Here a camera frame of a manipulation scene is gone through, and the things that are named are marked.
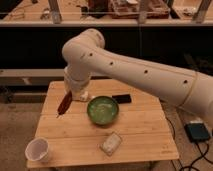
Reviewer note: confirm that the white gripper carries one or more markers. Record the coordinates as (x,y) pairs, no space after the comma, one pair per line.
(75,86)

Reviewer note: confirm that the wooden table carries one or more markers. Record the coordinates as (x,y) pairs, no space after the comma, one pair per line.
(75,141)

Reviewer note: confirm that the green ceramic bowl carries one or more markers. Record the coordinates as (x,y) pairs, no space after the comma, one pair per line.
(102,110)

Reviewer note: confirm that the wooden workbench shelf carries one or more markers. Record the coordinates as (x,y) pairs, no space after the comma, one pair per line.
(106,13)

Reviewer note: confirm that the small white box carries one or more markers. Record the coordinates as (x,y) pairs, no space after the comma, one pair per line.
(81,96)

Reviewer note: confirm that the white wrapped packet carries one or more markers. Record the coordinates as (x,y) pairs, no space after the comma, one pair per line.
(111,143)

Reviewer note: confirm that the white ceramic cup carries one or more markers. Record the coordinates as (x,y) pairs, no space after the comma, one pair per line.
(38,150)

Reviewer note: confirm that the black power adapter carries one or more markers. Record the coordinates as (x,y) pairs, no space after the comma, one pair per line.
(197,132)

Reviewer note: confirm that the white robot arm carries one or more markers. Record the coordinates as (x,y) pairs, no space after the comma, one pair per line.
(187,89)

